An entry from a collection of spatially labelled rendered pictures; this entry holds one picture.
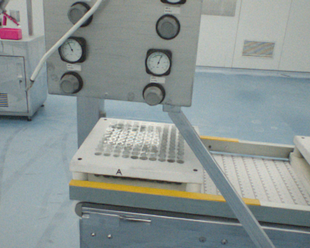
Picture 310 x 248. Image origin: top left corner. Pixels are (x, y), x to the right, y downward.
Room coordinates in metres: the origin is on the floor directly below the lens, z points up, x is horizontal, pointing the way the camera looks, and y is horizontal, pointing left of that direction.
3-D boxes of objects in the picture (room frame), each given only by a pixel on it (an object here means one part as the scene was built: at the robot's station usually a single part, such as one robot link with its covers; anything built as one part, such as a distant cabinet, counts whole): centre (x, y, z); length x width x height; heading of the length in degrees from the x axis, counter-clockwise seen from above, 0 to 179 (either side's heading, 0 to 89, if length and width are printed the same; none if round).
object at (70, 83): (0.47, 0.13, 1.07); 0.03 x 0.02 x 0.04; 86
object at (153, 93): (0.46, 0.01, 1.06); 0.03 x 0.03 x 0.04; 86
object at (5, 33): (2.97, 1.34, 0.80); 0.16 x 0.12 x 0.09; 94
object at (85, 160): (0.64, 0.02, 0.90); 0.25 x 0.24 x 0.02; 177
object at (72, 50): (0.47, 0.13, 1.12); 0.04 x 0.01 x 0.04; 86
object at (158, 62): (0.46, 0.00, 1.11); 0.04 x 0.01 x 0.04; 86
